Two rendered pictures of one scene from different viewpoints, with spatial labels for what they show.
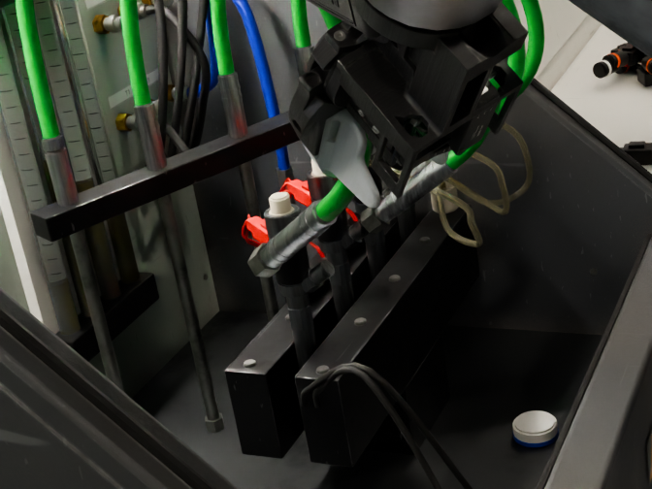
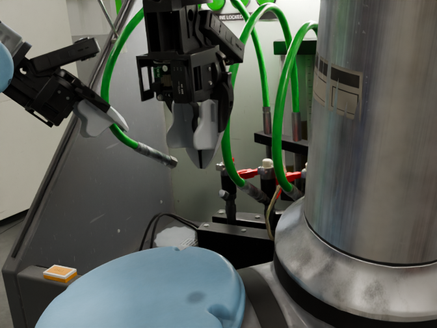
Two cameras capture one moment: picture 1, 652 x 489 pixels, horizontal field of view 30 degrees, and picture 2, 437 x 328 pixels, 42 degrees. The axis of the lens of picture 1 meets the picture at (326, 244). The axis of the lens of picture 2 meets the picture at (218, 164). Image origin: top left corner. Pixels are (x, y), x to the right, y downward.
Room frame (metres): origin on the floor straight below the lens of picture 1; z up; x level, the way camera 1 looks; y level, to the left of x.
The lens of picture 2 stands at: (0.87, -0.97, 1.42)
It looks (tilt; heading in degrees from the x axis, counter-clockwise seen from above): 18 degrees down; 91
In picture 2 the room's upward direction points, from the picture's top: 5 degrees counter-clockwise
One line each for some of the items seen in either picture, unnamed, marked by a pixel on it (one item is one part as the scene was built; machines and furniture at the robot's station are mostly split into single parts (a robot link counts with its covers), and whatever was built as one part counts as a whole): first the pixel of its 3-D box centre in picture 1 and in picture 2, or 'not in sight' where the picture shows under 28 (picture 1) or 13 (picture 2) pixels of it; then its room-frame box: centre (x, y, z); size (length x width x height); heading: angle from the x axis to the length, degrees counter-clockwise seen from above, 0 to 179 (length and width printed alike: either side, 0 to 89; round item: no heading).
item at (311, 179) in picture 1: (353, 285); (268, 222); (0.94, -0.02, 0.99); 0.05 x 0.03 x 0.21; 63
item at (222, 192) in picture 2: (315, 331); (228, 217); (0.87, 0.02, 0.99); 0.05 x 0.03 x 0.21; 63
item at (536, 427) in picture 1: (535, 428); not in sight; (0.91, -0.16, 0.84); 0.04 x 0.04 x 0.01
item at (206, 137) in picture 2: not in sight; (203, 136); (0.85, -0.31, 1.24); 0.06 x 0.03 x 0.09; 63
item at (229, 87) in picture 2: not in sight; (212, 96); (0.86, -0.30, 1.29); 0.05 x 0.02 x 0.09; 153
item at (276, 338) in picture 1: (373, 349); (292, 265); (0.98, -0.03, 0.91); 0.34 x 0.10 x 0.15; 153
